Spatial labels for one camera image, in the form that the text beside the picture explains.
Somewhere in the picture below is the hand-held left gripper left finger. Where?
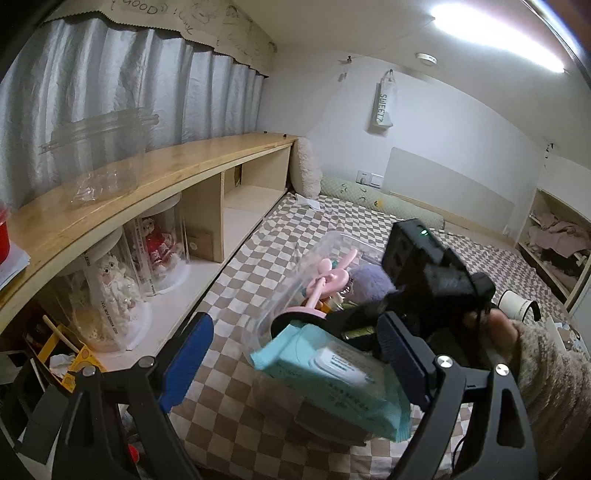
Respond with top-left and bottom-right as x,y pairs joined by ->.
55,312 -> 214,480

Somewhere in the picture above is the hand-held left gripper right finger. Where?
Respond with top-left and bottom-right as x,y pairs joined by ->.
376,311 -> 541,480

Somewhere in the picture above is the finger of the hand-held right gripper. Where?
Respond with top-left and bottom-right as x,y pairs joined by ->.
323,288 -> 407,344

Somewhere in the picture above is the pink bunny fan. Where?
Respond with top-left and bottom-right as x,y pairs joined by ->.
270,248 -> 358,342

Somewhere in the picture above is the teal wet wipes pack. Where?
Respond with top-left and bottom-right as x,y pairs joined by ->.
249,323 -> 411,444

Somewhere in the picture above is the clear plastic container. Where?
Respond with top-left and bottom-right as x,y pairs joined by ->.
242,230 -> 416,446

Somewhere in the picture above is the person's right hand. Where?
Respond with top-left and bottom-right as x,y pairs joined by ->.
462,305 -> 522,365

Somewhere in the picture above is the purple plush toy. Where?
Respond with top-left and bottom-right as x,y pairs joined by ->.
348,265 -> 397,308

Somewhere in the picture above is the green bolster pillow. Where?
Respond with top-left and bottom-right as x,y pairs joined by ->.
320,174 -> 446,232

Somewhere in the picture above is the white mug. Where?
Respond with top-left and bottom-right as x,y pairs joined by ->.
492,290 -> 542,321

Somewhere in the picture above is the yellow box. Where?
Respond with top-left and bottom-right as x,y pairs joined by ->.
25,316 -> 107,393

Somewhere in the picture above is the white doll in clear case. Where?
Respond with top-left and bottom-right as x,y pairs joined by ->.
44,231 -> 153,354

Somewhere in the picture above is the red doll in clear case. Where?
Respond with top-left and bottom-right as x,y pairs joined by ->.
124,194 -> 191,296

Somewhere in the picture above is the cardboard box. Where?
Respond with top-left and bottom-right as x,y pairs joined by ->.
187,227 -> 215,261

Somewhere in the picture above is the open clothes shelf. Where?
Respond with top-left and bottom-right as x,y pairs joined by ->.
515,187 -> 591,315

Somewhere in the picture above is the pile of clothes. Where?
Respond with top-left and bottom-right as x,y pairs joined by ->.
529,210 -> 591,273

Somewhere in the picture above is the white fluffy pillow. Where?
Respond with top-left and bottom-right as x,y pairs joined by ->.
288,137 -> 324,197

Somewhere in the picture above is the white tote bag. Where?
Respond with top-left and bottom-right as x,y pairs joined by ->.
368,69 -> 399,136

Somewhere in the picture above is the wooden shelf unit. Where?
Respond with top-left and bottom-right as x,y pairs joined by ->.
0,133 -> 301,370

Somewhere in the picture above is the stack of white papers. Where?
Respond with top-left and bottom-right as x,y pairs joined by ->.
0,240 -> 31,291

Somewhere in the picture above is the red cup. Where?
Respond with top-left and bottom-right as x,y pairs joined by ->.
0,203 -> 12,264

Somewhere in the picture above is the clear plastic tub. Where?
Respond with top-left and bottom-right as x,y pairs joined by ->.
39,107 -> 160,206

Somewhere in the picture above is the ceiling light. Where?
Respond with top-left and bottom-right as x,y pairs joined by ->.
431,2 -> 566,72

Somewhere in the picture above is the grey curtain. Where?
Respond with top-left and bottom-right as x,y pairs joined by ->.
0,16 -> 269,222

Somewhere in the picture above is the paper valance with drawings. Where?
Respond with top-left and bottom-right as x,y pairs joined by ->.
44,0 -> 277,75

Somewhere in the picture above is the white wall board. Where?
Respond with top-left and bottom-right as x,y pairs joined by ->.
382,147 -> 515,236

